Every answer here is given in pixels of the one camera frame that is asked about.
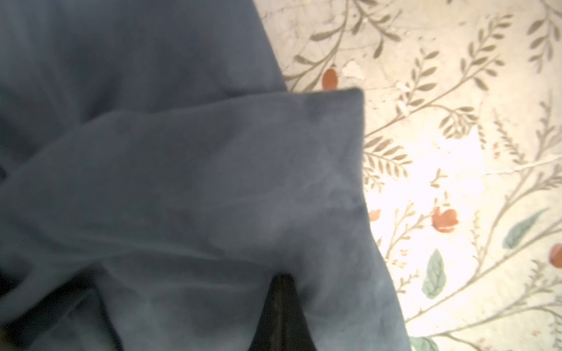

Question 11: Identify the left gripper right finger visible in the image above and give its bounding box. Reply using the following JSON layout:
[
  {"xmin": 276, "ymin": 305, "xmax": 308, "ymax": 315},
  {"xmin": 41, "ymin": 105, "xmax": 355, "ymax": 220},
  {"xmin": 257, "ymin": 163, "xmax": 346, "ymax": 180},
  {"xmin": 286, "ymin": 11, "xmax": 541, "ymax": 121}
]
[{"xmin": 279, "ymin": 274, "xmax": 316, "ymax": 351}]

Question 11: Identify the floral table cloth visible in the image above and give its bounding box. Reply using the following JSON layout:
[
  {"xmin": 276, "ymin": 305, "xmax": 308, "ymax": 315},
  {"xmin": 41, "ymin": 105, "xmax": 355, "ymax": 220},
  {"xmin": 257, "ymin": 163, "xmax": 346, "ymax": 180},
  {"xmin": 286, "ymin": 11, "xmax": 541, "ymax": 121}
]
[{"xmin": 256, "ymin": 0, "xmax": 561, "ymax": 350}]

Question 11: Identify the grey-blue t-shirt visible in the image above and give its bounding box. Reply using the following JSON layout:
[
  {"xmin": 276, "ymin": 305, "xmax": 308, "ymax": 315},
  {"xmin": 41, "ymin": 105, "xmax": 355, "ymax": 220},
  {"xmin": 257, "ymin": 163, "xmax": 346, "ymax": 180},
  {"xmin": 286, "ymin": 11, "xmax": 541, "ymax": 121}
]
[{"xmin": 1, "ymin": 1, "xmax": 411, "ymax": 350}]

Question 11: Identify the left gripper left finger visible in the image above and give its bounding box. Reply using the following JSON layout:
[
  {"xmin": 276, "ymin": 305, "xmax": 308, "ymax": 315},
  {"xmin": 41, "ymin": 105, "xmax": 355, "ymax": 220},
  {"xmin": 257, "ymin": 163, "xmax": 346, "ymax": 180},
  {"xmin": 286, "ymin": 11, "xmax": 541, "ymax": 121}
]
[{"xmin": 249, "ymin": 276, "xmax": 279, "ymax": 351}]

